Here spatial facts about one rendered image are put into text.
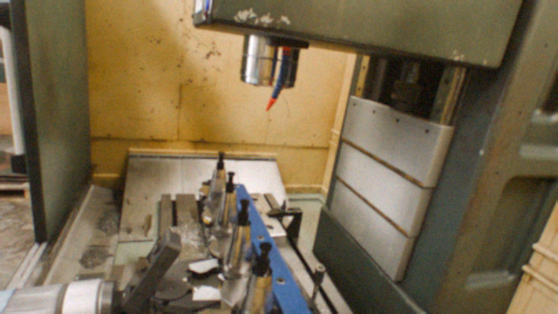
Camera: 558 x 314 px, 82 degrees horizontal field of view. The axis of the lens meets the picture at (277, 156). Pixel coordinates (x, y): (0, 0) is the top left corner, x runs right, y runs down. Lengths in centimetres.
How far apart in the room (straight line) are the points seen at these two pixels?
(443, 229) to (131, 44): 163
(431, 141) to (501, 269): 54
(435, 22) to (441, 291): 73
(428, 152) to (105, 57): 157
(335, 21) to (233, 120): 143
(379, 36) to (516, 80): 37
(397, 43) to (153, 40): 142
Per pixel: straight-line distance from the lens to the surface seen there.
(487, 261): 125
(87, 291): 53
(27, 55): 120
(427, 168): 98
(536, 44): 95
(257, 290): 40
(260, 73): 85
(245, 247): 50
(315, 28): 61
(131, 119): 195
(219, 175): 68
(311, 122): 214
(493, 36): 88
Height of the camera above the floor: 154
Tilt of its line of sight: 18 degrees down
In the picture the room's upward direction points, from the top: 9 degrees clockwise
